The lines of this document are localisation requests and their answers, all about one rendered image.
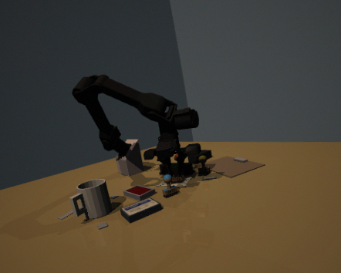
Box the blue-topped rubber stamp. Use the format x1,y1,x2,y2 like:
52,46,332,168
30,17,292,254
162,174,178,198

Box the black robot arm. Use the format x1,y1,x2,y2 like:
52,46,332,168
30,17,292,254
72,74,199,159

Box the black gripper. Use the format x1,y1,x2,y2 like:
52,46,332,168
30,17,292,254
143,130,201,177

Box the brown clipboard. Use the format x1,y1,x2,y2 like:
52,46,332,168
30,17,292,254
204,156,265,177

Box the grey mug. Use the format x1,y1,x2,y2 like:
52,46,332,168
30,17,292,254
69,179,112,219

